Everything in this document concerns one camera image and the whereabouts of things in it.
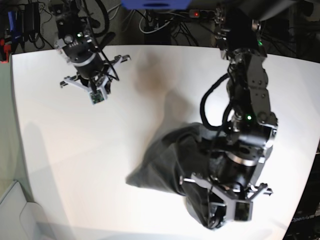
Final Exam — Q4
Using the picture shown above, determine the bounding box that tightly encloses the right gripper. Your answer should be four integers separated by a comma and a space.
59, 54, 131, 100

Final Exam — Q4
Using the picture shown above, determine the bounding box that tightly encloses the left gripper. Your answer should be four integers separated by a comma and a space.
179, 173, 273, 228

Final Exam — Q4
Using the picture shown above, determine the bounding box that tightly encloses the grey t-shirt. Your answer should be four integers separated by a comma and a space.
125, 122, 223, 230

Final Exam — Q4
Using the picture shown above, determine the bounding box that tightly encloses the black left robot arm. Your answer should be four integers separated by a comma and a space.
176, 0, 294, 230

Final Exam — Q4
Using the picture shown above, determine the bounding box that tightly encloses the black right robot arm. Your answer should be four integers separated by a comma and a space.
48, 0, 131, 105

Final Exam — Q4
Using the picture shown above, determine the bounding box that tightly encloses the blue box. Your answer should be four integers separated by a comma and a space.
121, 0, 191, 10

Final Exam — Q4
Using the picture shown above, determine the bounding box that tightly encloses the red clamp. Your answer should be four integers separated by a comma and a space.
0, 38, 11, 63

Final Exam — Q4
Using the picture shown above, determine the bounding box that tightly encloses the black power adapter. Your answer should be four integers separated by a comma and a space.
23, 1, 40, 42

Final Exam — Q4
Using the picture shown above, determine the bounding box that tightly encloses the blue tool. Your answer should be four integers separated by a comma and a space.
7, 11, 21, 43

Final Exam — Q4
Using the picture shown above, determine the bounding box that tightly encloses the black power strip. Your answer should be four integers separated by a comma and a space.
188, 9, 216, 21

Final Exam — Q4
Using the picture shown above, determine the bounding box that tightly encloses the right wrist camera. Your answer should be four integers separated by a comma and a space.
89, 89, 105, 105

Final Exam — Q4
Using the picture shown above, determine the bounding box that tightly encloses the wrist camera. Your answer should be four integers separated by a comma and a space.
234, 201, 253, 222
89, 89, 105, 105

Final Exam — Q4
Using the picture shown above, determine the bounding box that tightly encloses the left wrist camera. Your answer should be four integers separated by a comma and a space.
234, 201, 253, 222

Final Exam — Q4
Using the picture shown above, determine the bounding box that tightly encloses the white cable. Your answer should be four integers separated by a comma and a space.
138, 14, 172, 34

